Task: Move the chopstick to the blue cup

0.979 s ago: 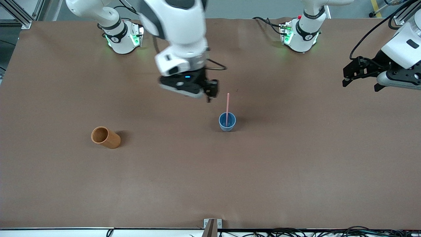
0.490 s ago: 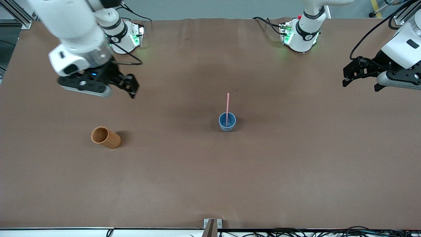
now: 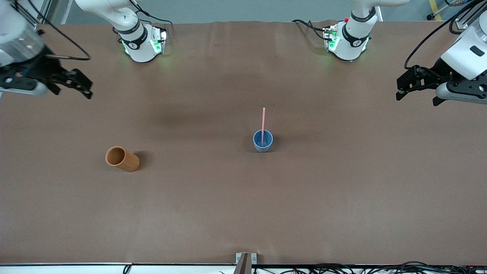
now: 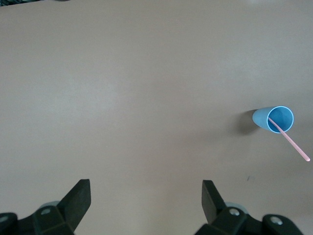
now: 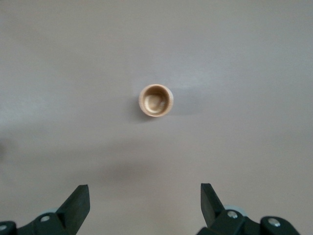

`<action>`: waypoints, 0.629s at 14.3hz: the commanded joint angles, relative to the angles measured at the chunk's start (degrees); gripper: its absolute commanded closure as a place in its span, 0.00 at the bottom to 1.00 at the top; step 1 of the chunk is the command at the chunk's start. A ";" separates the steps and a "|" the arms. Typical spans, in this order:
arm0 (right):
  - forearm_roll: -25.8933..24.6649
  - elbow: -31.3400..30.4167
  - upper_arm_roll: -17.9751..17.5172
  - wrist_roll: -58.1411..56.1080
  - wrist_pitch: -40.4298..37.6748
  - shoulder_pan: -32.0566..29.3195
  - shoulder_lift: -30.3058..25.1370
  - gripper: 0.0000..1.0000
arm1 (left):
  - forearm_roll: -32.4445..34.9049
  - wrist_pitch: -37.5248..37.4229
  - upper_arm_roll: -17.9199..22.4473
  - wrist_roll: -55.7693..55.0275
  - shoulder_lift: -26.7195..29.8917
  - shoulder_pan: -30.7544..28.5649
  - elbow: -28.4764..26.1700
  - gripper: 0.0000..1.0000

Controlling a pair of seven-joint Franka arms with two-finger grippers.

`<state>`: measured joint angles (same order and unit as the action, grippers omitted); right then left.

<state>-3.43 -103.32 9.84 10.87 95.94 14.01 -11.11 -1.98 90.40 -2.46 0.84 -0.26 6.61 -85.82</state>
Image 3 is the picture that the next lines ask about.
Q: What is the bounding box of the blue cup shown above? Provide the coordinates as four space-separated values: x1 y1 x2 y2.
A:
253 129 274 153

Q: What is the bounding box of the orange cylindrical cup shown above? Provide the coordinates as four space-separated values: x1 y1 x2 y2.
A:
105 146 140 173

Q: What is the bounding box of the brown table mat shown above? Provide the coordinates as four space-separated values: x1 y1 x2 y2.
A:
0 21 487 266

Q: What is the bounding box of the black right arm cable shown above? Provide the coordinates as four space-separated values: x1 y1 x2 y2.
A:
15 0 91 61

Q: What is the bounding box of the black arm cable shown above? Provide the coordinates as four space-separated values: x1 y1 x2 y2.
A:
15 0 91 61
404 0 481 71

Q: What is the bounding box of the aluminium frame profile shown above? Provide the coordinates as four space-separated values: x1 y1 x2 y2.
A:
15 0 53 28
454 0 487 30

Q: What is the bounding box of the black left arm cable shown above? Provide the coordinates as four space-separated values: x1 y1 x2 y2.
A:
404 0 481 71

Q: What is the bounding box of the black left base cable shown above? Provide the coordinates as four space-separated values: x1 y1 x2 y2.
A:
292 19 328 42

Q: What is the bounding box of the white table edge rail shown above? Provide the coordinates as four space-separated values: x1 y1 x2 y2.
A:
0 263 487 274

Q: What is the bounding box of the black cable bundle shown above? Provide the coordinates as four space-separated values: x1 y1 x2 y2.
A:
219 261 487 274

